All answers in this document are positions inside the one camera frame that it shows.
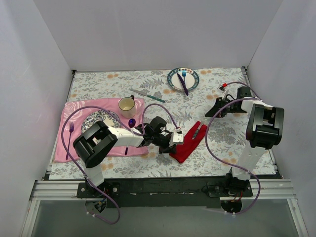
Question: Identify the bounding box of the red cloth napkin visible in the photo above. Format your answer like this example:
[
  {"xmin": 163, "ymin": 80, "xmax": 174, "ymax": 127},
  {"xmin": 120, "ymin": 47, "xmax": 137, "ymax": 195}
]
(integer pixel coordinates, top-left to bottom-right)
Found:
[{"xmin": 169, "ymin": 121, "xmax": 207, "ymax": 163}]

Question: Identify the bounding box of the teal handled fork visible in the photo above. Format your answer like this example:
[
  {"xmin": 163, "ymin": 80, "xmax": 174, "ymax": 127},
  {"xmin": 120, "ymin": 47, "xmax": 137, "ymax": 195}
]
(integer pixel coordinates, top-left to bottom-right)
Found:
[{"xmin": 193, "ymin": 118, "xmax": 207, "ymax": 139}]

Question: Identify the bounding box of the teal handled knife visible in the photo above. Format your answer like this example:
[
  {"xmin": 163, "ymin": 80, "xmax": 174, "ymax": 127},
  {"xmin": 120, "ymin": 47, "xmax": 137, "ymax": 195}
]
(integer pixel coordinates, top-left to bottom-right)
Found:
[{"xmin": 130, "ymin": 89, "xmax": 166, "ymax": 103}]

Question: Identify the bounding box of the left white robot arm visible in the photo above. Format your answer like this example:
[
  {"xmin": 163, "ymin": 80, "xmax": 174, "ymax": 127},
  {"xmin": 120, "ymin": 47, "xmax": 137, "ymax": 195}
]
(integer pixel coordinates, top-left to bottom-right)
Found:
[{"xmin": 73, "ymin": 117, "xmax": 184, "ymax": 198}]

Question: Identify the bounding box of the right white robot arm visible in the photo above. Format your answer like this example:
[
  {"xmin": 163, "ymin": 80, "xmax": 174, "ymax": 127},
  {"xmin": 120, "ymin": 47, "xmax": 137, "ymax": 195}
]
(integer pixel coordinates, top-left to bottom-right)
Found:
[{"xmin": 205, "ymin": 83, "xmax": 285, "ymax": 197}]

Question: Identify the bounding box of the purple spoon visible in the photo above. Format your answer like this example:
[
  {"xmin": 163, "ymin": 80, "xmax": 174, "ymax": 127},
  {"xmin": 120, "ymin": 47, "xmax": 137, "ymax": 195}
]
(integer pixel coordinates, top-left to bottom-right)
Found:
[{"xmin": 124, "ymin": 118, "xmax": 136, "ymax": 155}]

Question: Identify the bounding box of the purple knife on plate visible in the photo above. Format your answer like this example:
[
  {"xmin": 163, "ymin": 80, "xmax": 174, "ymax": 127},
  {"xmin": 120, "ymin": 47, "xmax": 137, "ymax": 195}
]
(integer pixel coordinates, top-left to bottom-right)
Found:
[{"xmin": 177, "ymin": 73, "xmax": 189, "ymax": 96}]

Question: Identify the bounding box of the white plate blue rim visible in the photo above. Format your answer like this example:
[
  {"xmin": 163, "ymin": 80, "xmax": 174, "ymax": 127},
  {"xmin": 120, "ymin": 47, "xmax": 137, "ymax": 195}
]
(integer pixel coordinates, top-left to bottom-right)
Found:
[{"xmin": 167, "ymin": 68, "xmax": 199, "ymax": 95}]

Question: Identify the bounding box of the blue fork on plate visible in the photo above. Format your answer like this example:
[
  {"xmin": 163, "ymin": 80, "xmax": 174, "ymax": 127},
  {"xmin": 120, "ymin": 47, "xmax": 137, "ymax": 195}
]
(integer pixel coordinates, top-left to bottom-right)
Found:
[{"xmin": 182, "ymin": 70, "xmax": 186, "ymax": 83}]

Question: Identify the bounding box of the cream enamel mug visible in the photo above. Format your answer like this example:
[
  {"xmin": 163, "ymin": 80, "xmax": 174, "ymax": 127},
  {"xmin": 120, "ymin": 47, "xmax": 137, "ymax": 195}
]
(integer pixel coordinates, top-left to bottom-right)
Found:
[{"xmin": 118, "ymin": 95, "xmax": 137, "ymax": 119}]

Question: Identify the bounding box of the blue floral plate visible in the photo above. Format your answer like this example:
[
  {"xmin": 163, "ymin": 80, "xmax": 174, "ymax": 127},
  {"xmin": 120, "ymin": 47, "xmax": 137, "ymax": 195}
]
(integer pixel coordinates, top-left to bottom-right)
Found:
[{"xmin": 81, "ymin": 110, "xmax": 121, "ymax": 133}]

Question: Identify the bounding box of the purple fork on placemat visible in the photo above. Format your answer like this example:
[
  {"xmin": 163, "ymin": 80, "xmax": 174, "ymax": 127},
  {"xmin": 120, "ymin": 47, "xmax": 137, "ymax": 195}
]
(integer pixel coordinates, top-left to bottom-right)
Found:
[{"xmin": 66, "ymin": 121, "xmax": 74, "ymax": 160}]

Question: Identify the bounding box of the pink floral placemat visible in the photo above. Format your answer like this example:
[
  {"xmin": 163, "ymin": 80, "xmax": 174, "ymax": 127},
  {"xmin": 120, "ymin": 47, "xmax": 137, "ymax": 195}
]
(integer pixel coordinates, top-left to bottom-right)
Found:
[{"xmin": 54, "ymin": 98, "xmax": 148, "ymax": 162}]

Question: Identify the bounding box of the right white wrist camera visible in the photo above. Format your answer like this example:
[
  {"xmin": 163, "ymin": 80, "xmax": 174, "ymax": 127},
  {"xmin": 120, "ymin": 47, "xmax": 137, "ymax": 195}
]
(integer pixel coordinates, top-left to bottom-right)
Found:
[{"xmin": 218, "ymin": 83, "xmax": 229, "ymax": 99}]

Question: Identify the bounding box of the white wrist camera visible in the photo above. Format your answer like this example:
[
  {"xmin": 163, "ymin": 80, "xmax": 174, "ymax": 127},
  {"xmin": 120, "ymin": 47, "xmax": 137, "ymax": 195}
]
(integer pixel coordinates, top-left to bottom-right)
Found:
[
  {"xmin": 169, "ymin": 128, "xmax": 184, "ymax": 146},
  {"xmin": 218, "ymin": 83, "xmax": 229, "ymax": 99}
]

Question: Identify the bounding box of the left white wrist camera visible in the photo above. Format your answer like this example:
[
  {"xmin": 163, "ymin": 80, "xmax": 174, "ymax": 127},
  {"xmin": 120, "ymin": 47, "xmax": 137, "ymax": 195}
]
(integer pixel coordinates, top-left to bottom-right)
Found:
[{"xmin": 169, "ymin": 128, "xmax": 184, "ymax": 146}]

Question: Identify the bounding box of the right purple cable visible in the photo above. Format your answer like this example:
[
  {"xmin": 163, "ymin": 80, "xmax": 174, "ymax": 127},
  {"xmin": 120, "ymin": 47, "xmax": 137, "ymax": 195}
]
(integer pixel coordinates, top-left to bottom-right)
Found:
[{"xmin": 204, "ymin": 81, "xmax": 262, "ymax": 215}]

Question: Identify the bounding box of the purple cable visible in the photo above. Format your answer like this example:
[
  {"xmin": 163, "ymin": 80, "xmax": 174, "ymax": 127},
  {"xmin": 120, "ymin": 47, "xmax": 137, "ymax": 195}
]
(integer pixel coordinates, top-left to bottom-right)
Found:
[
  {"xmin": 204, "ymin": 81, "xmax": 262, "ymax": 215},
  {"xmin": 60, "ymin": 103, "xmax": 182, "ymax": 225}
]

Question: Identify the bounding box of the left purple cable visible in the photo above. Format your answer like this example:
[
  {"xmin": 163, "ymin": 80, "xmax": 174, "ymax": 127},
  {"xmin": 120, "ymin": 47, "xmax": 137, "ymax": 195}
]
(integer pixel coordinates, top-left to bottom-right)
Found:
[{"xmin": 60, "ymin": 103, "xmax": 182, "ymax": 225}]

